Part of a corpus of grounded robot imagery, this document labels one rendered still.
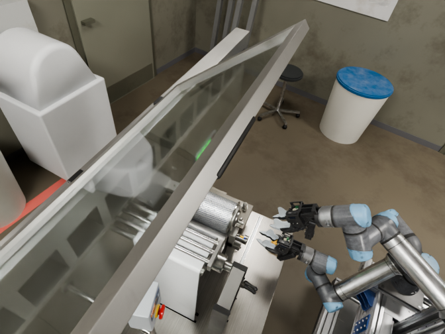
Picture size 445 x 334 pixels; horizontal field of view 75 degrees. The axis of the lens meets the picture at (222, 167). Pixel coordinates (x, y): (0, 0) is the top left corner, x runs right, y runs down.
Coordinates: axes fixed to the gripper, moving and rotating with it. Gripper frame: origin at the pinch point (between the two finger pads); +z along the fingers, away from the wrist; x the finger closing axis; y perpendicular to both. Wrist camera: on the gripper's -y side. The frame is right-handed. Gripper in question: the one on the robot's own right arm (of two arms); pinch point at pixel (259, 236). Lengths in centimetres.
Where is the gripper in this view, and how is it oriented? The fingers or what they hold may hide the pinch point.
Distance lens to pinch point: 143.6
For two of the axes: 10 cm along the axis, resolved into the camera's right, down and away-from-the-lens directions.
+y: 1.0, -6.7, -7.4
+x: -4.1, 6.5, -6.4
